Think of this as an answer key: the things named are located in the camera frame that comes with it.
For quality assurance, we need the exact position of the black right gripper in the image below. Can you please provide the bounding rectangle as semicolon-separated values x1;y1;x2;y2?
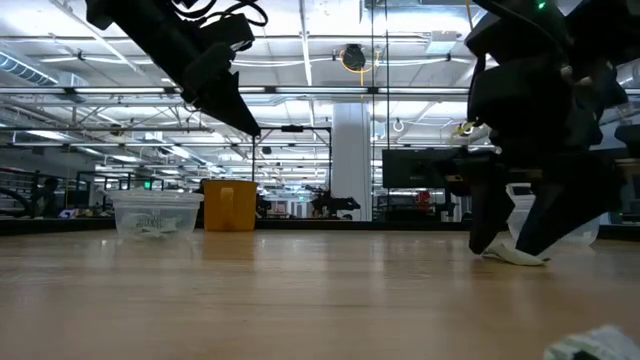
466;53;609;257

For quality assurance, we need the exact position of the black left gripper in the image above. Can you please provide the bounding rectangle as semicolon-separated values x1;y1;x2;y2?
180;41;263;138

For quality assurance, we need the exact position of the white item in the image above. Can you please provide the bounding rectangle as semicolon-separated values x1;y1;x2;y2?
481;242;547;267

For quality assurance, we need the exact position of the clear plastic lidded bin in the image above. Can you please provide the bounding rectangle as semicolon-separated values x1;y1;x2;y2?
106;188;206;241

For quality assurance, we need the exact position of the clear plastic container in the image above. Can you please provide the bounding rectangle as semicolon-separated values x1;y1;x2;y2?
505;183;602;248

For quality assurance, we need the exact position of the yellow enamel mug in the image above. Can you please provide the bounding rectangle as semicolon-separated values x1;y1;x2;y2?
202;179;259;233

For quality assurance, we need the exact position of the black background monitor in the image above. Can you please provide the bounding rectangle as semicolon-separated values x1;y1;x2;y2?
381;147;465;190

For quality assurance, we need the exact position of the white building column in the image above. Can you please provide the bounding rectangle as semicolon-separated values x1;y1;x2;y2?
331;101;374;222

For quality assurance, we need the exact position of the black vertical pole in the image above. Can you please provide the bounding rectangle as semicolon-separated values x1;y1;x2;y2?
369;0;391;222

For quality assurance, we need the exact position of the crumpled white paper ball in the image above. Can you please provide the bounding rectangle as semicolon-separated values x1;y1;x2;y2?
543;324;640;360

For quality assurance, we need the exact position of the person in dim background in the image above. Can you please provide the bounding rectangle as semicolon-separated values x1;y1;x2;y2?
30;176;62;220

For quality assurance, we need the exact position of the black metal frame stand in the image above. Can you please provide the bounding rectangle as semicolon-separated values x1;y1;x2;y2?
251;125;333;207

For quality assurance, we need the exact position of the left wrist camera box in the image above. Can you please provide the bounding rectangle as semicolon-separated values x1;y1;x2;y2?
198;12;257;53

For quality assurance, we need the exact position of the black ceiling cable reel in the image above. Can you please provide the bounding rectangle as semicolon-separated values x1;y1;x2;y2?
340;43;368;72

